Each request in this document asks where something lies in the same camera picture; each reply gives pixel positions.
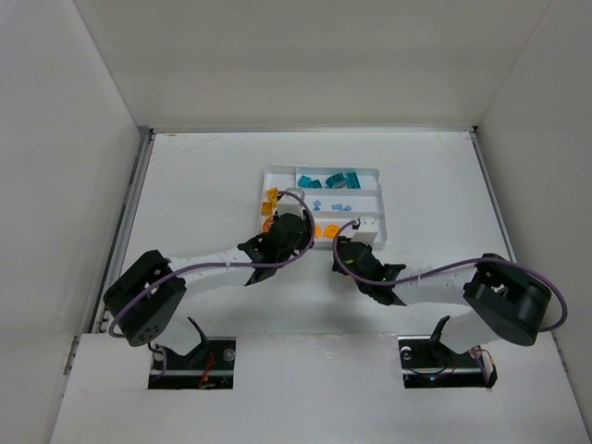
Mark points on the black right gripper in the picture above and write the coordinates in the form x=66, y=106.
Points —
x=351, y=255

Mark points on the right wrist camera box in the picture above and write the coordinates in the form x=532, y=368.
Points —
x=366, y=231

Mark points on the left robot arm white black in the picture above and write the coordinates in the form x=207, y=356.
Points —
x=144, y=301

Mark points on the yellow round printed lego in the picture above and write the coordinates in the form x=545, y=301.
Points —
x=268, y=224

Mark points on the small orange square lego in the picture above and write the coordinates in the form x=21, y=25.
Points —
x=267, y=209

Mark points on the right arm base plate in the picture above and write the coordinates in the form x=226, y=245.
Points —
x=429, y=365

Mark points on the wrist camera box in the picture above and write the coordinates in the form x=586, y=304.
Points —
x=366, y=231
x=289, y=202

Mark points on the teal round printed lego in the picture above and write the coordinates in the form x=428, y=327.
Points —
x=336, y=181

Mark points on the teal curved lego brick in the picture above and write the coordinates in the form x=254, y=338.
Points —
x=304, y=182

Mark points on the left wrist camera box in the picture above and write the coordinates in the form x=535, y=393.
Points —
x=289, y=202

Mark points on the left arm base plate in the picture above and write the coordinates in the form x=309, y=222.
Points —
x=214, y=369

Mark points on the yellow curved lego brick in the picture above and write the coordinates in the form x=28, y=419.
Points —
x=272, y=195

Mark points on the orange arch lego piece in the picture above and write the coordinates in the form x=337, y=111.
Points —
x=331, y=231

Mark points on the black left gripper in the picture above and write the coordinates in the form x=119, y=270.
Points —
x=287, y=227

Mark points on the white divided sorting tray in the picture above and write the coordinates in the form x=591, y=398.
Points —
x=367, y=201

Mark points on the teal small lego brick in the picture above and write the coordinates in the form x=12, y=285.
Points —
x=315, y=184

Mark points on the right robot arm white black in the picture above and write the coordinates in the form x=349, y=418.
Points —
x=505, y=300

